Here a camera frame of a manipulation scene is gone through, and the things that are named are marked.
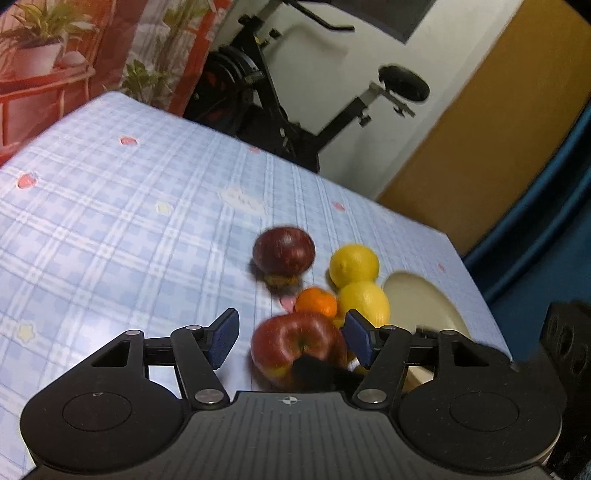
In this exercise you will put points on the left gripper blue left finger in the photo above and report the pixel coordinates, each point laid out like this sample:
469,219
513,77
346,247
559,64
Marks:
198,352

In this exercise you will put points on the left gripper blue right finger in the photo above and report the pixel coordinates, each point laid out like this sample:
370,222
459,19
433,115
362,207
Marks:
383,352

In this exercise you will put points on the yellow lemon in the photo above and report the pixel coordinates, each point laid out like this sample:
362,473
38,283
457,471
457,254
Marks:
368,299
353,263

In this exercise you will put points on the red apple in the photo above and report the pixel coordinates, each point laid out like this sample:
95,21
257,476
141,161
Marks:
281,340

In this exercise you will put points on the dark purple mangosteen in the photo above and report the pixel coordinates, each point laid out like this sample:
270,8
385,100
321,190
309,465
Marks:
282,255

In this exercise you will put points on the beige round plate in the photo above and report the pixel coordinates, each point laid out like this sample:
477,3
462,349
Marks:
416,303

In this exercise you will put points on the blue curtain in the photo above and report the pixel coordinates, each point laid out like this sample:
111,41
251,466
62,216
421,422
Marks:
539,252

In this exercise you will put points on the small orange tangerine far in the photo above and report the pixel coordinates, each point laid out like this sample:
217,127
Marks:
316,300

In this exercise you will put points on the blue plaid tablecloth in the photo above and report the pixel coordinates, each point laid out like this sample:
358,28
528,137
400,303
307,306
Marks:
121,216

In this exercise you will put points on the wooden door panel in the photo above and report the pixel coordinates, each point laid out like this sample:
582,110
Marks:
502,129

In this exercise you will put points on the black exercise bike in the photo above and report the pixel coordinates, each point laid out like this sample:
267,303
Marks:
236,95

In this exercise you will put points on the printed backdrop cloth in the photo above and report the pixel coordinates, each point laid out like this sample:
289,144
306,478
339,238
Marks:
58,55

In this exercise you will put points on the dark window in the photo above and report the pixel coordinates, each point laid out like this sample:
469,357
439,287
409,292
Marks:
397,18

